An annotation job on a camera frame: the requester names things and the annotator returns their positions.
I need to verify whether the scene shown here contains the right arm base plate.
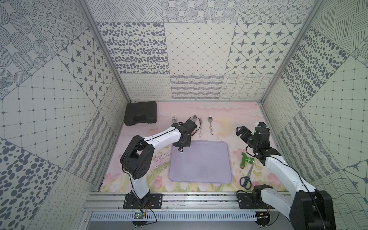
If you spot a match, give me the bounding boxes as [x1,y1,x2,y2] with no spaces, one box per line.
[236,190,274,209]

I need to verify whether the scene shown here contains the white vented cable duct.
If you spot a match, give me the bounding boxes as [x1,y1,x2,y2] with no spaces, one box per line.
[90,211,257,221]

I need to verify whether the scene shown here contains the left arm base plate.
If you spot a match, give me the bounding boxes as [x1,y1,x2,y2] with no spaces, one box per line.
[123,192,163,209]

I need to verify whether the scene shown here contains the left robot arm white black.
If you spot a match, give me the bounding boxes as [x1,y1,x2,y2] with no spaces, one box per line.
[120,118,198,201]

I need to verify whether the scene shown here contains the black plastic tool case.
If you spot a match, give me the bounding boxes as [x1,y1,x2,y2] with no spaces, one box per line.
[124,101,157,126]

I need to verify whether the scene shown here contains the pink strawberry handle spoon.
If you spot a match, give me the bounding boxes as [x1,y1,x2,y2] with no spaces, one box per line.
[192,115,198,135]

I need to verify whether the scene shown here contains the aluminium mounting rail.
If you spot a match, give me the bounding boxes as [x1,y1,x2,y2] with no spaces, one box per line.
[81,191,291,213]

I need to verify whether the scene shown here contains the lavender plastic tray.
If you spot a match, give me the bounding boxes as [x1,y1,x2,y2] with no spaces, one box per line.
[169,140,233,184]

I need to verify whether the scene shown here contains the green circuit board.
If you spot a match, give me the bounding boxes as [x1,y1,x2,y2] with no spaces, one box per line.
[134,212,146,219]

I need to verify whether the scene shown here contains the white hello kitty fork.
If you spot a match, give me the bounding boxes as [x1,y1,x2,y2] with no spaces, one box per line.
[199,117,203,139]

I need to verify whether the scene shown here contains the green hose nozzle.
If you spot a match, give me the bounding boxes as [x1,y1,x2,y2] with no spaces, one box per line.
[240,152,254,169]

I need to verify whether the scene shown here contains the white hello kitty spoon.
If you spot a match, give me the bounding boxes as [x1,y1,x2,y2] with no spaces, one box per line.
[208,116,214,137]

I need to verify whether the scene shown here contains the blue handled scissors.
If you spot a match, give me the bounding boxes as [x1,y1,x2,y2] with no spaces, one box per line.
[239,164,254,190]

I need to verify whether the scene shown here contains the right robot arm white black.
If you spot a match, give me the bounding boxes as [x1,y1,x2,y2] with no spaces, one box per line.
[236,122,336,230]

